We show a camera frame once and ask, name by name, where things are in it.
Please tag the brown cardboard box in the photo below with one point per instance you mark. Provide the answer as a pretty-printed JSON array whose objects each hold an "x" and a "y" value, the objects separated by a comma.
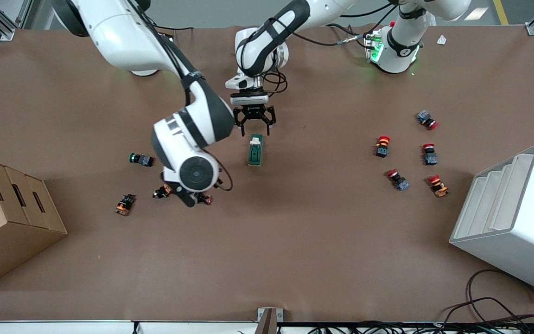
[{"x": 3, "y": 222}]

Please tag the white stepped bin rack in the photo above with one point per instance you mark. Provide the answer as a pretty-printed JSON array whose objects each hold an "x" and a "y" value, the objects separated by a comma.
[{"x": 522, "y": 218}]

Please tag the metal table edge bracket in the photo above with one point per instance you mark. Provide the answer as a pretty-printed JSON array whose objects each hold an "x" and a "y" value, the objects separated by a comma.
[{"x": 269, "y": 320}]

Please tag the white paper scrap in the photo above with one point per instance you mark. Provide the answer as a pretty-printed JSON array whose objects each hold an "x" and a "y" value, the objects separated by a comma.
[{"x": 441, "y": 40}]

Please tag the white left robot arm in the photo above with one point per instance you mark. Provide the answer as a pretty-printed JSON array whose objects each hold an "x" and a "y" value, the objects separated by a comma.
[{"x": 399, "y": 55}]

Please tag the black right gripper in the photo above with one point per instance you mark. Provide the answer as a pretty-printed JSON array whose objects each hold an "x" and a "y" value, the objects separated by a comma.
[{"x": 201, "y": 197}]

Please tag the green load switch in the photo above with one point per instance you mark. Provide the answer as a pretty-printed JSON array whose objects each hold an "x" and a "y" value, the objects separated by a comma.
[{"x": 255, "y": 150}]

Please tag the red button orange collar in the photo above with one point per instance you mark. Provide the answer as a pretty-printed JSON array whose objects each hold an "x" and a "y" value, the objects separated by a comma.
[{"x": 382, "y": 146}]

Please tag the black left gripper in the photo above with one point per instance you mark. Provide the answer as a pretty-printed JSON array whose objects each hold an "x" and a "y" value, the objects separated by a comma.
[{"x": 254, "y": 111}]

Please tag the white table edge rail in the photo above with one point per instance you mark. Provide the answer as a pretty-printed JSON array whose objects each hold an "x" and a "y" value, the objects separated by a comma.
[{"x": 63, "y": 327}]

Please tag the black pushbutton with orange block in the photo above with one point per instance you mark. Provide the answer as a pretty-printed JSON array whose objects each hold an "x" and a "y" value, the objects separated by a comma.
[
  {"x": 124, "y": 205},
  {"x": 161, "y": 191}
]

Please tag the black switch with red lens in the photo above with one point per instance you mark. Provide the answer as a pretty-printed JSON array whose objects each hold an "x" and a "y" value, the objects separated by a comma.
[{"x": 206, "y": 200}]

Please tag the brown paper table cover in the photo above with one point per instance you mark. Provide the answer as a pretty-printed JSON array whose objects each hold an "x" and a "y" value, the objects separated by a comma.
[{"x": 318, "y": 232}]

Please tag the green pushbutton with blue block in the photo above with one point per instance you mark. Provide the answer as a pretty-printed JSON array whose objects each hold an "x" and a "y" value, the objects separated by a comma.
[{"x": 142, "y": 159}]

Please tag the red pushbutton with blue block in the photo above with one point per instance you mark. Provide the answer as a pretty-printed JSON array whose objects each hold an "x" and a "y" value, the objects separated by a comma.
[
  {"x": 430, "y": 155},
  {"x": 426, "y": 119},
  {"x": 398, "y": 180}
]

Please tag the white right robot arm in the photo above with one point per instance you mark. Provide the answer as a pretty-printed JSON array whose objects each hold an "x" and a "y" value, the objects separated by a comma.
[{"x": 123, "y": 37}]

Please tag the red button exposed orange block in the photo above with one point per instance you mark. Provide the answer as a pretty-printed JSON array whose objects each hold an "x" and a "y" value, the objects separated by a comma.
[{"x": 437, "y": 186}]

